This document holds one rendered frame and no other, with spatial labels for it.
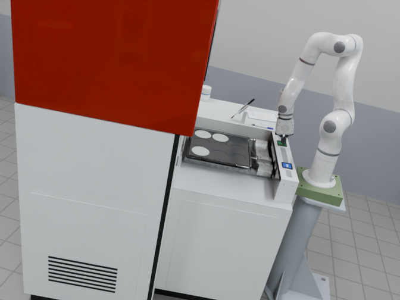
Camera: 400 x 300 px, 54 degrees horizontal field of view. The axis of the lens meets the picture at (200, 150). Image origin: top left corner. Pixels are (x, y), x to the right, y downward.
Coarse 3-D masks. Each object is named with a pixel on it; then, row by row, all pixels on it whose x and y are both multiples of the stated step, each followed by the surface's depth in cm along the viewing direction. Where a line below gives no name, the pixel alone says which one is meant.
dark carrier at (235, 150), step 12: (216, 132) 248; (192, 144) 229; (204, 144) 232; (216, 144) 235; (228, 144) 237; (240, 144) 240; (204, 156) 220; (216, 156) 222; (228, 156) 225; (240, 156) 227
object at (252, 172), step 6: (192, 162) 226; (198, 162) 225; (204, 162) 225; (210, 162) 225; (216, 162) 226; (222, 168) 226; (228, 168) 226; (234, 168) 225; (240, 168) 225; (246, 168) 226; (252, 174) 226
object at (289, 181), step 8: (288, 144) 238; (280, 152) 227; (288, 152) 229; (280, 160) 219; (288, 160) 220; (280, 168) 210; (288, 176) 206; (296, 176) 206; (280, 184) 203; (288, 184) 203; (296, 184) 203; (280, 192) 206; (288, 192) 205; (280, 200) 208; (288, 200) 208
